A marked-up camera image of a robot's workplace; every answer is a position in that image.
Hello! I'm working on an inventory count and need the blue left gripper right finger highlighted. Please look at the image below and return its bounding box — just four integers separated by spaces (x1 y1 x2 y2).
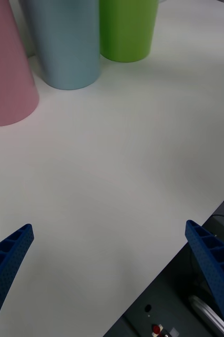
185 220 224 337

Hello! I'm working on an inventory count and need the green plastic waste bin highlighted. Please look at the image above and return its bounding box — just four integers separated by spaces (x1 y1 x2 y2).
99 0 160 63

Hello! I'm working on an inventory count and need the red button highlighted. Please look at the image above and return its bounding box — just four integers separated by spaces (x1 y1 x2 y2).
151 323 163 337

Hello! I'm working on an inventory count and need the pale blue plastic waste bin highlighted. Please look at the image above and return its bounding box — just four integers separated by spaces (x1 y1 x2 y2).
19 0 101 91

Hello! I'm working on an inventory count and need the pink plastic waste bin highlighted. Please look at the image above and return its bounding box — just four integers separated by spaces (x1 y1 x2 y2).
0 0 40 127

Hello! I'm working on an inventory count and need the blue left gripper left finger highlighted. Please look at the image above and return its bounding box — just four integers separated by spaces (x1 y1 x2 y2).
0 223 35 337

